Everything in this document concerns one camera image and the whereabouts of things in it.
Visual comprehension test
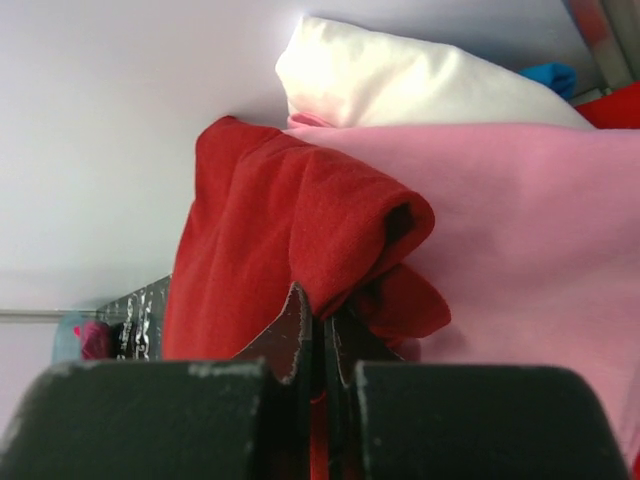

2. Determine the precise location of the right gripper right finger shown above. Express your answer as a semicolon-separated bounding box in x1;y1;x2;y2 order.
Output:
324;313;630;479

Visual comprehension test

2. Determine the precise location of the folded white t shirt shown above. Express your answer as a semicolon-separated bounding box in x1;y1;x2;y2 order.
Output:
275;16;593;130

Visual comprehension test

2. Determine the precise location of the folded light pink t shirt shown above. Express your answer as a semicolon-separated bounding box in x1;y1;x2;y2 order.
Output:
291;124;639;461

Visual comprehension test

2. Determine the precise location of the teal plastic basket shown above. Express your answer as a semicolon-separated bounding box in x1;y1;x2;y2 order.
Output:
52;312;116;364

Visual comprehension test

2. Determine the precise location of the folded red t shirt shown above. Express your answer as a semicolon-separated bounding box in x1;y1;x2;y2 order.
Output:
576;82;640;129

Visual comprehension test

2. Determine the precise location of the magenta pink t shirt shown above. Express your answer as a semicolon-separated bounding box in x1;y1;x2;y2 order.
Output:
72;321;115;360

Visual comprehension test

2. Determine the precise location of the dark red t shirt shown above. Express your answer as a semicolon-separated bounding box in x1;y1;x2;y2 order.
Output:
161;117;451;479

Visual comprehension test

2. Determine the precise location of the right aluminium corner post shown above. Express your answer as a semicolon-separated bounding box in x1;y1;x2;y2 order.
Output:
568;0;639;90

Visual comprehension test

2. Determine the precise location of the black marble pattern mat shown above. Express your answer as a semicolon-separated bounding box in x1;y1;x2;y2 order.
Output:
97;275;171;361

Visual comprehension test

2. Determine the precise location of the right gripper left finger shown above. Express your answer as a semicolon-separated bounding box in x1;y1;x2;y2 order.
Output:
1;284;313;479

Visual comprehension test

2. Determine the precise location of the folded blue t shirt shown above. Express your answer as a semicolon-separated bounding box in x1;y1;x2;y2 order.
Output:
518;62;577;100

